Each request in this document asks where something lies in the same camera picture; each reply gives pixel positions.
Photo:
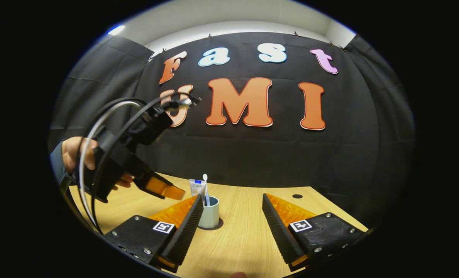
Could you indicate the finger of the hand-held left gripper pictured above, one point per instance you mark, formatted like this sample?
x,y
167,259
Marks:
x,y
163,191

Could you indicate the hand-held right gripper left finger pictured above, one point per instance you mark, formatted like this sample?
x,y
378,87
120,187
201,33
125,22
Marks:
x,y
185,227

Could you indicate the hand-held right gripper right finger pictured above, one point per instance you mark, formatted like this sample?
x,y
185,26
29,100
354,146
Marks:
x,y
279,227

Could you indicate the light blue cup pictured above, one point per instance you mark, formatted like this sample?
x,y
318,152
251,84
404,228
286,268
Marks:
x,y
210,216

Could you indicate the white toothpaste tube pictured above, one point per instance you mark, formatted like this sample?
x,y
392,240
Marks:
x,y
195,187

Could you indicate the dark brown round coaster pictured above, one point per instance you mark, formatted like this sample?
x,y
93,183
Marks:
x,y
221,224

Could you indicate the white toothbrush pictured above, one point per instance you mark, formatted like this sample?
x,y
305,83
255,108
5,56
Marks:
x,y
205,189

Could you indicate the wooden desktop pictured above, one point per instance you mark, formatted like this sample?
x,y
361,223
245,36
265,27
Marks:
x,y
241,231

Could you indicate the black backdrop cloth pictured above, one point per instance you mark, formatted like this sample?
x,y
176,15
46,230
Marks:
x,y
252,154

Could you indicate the ceiling light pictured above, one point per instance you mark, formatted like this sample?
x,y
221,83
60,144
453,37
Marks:
x,y
116,29

